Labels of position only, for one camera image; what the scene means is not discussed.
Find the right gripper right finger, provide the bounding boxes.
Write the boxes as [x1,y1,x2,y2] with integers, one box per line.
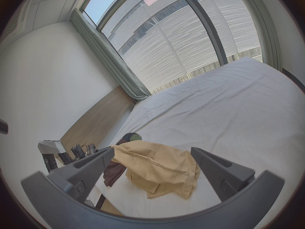
[191,147,256,203]

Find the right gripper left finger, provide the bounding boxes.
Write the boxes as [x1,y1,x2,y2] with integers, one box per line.
[49,146,115,203]

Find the tan shorts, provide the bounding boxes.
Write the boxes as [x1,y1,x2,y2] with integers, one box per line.
[111,141,201,199]

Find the bed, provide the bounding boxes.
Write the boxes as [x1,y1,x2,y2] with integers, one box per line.
[60,56,305,218]

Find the brown shorts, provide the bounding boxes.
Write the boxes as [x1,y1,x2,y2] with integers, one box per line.
[103,139,128,188]

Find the grey-green curtain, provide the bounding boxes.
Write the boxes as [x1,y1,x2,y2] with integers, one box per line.
[70,9,152,99]
[241,0,283,71]

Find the window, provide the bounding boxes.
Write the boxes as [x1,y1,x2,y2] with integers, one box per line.
[82,0,265,94]

